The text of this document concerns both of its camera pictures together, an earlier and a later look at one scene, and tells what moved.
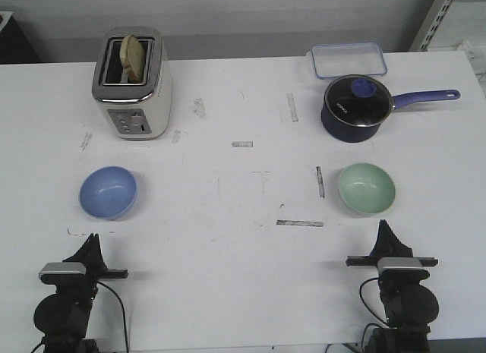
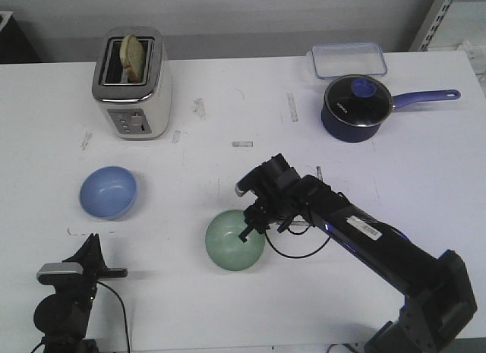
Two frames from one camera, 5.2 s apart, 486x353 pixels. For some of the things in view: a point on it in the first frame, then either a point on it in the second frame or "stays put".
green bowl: x=366 y=188 to x=225 y=248
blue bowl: x=108 y=192 stays put
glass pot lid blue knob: x=358 y=100 stays put
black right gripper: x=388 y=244 to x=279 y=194
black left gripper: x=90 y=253 stays put
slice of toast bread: x=132 y=58 stays put
